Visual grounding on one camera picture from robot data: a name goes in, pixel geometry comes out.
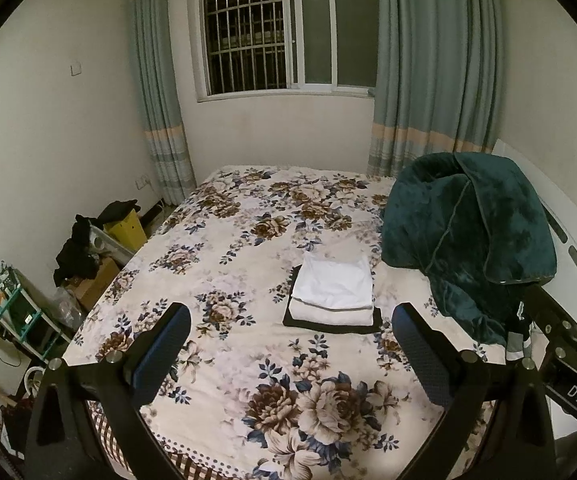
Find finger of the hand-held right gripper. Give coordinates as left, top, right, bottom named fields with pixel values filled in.
left=531, top=282, right=577, bottom=356

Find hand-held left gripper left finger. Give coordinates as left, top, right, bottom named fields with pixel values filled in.
left=24, top=302, right=192, bottom=480

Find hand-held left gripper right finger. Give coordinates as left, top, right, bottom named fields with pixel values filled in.
left=391, top=302, right=555, bottom=480

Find white t-shirt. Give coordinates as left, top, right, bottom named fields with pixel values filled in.
left=291, top=251, right=374, bottom=310

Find black clothes pile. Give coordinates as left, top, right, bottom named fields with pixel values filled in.
left=54, top=200, right=139, bottom=286

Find dark garment with grey bands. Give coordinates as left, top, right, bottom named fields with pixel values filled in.
left=505, top=300, right=536, bottom=363

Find folded black cloth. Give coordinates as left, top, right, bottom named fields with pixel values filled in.
left=282, top=265, right=383, bottom=335

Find cardboard box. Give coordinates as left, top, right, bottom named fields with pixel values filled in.
left=63, top=257, right=122, bottom=311

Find folded cream white cloth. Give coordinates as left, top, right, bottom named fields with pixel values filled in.
left=288, top=297, right=375, bottom=327

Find clear plastic bag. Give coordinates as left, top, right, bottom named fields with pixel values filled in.
left=46, top=285, right=86, bottom=332

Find yellow box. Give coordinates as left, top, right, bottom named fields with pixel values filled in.
left=103, top=209, right=148, bottom=253

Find dark green plush blanket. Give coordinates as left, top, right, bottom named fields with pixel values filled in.
left=381, top=151, right=558, bottom=356

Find green storage rack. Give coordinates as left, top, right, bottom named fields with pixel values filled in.
left=0, top=260, right=69, bottom=361

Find bed with floral sheet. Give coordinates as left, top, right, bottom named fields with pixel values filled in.
left=61, top=164, right=500, bottom=480

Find grey-green curtain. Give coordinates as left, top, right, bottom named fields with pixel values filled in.
left=367, top=0, right=504, bottom=178
left=127, top=0, right=198, bottom=206

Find barred window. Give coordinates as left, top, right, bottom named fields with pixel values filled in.
left=196, top=0, right=379, bottom=103

